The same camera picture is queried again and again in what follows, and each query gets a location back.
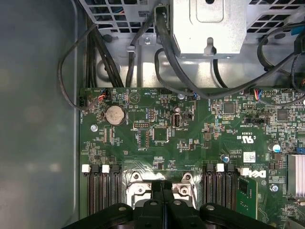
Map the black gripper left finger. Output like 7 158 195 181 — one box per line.
68 181 164 229

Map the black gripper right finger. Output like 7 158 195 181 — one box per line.
163 181 259 229

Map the metal CPU socket cover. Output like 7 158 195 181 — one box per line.
128 182 195 208

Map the thin metal locking lever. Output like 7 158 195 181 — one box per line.
189 180 198 208

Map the CPU socket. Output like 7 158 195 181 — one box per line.
122 170 199 209

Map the green motherboard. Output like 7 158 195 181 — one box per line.
79 87 305 229

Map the green RAM stick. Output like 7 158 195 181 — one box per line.
237 177 260 221

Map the internal USB port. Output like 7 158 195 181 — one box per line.
171 113 183 131

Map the silver coin battery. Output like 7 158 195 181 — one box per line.
105 105 126 125

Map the silver chipset heatsink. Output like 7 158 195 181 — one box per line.
286 154 305 199

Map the black open PC case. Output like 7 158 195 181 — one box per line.
0 0 305 229

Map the silver metal drive cage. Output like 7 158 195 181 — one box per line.
78 0 305 60

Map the black cable with clip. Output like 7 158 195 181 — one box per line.
125 9 157 88

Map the black curved cable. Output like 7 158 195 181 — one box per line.
211 58 231 89

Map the thick black cable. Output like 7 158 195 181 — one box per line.
153 5 305 100

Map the black cable bundle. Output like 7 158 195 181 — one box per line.
94 28 125 88
85 31 98 88

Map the thin black looped wire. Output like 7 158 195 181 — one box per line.
58 22 102 112

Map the black looped cable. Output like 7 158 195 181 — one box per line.
258 23 305 74

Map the silver metal bracket box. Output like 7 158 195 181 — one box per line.
171 0 248 60

